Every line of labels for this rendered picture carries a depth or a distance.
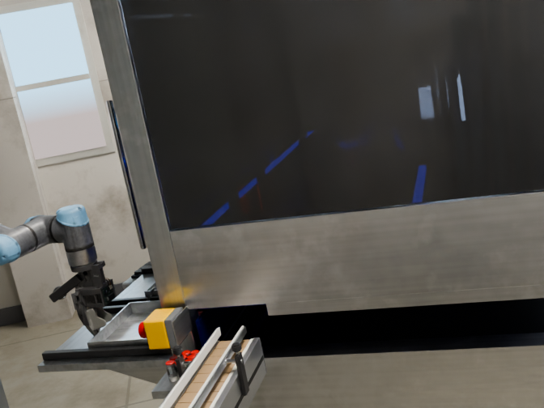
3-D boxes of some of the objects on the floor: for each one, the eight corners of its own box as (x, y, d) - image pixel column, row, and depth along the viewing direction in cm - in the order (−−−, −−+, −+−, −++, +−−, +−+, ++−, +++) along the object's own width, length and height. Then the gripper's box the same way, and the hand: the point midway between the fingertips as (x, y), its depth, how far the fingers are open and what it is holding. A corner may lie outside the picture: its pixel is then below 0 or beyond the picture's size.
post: (269, 634, 189) (89, -183, 140) (263, 653, 184) (74, -191, 135) (247, 632, 191) (62, -175, 142) (240, 652, 185) (46, -182, 137)
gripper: (92, 267, 173) (111, 343, 178) (108, 256, 181) (126, 328, 186) (63, 269, 175) (82, 345, 180) (80, 258, 184) (99, 329, 188)
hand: (94, 333), depth 184 cm, fingers closed, pressing on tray
